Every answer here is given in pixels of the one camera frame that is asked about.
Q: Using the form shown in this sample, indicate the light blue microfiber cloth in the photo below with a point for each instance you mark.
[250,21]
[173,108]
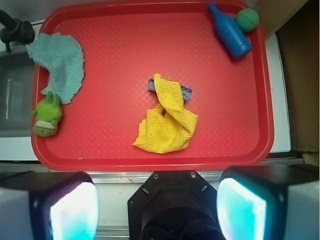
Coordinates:
[63,57]

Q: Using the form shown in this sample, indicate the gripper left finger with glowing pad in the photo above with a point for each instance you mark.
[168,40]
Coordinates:
[48,206]

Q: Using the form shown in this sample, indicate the green plush frog toy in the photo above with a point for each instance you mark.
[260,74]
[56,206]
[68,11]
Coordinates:
[47,113]

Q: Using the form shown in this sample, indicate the blue plastic bottle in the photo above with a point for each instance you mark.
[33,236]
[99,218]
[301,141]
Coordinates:
[230,34]

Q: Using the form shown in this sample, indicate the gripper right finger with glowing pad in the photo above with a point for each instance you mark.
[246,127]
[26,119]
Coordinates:
[269,202]

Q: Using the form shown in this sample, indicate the red plastic tray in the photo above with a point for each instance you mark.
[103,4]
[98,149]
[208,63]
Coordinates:
[124,44]

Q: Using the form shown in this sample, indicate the green rubber ball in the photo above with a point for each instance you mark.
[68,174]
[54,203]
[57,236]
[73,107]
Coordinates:
[247,20]

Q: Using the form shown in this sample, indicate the cardboard box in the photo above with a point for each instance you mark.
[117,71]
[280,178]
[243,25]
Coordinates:
[296,24]

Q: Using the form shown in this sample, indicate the yellow microfiber cloth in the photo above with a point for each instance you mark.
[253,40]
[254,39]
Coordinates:
[169,126]

